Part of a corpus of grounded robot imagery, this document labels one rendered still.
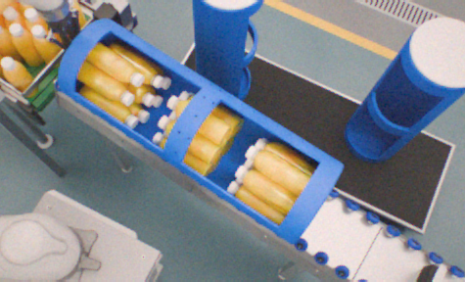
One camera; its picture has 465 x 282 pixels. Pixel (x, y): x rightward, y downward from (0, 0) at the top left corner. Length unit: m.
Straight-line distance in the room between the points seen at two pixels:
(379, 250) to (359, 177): 0.92
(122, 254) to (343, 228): 0.71
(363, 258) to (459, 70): 0.73
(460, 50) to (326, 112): 0.93
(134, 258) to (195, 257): 1.09
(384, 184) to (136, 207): 1.27
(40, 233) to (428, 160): 2.01
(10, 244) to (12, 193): 1.53
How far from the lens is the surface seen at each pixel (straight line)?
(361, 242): 1.68
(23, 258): 1.25
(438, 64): 1.86
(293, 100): 2.63
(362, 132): 2.63
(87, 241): 1.47
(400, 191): 2.61
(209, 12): 1.85
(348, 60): 2.99
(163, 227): 2.56
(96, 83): 1.57
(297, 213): 1.36
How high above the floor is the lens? 2.51
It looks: 70 degrees down
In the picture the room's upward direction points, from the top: 7 degrees clockwise
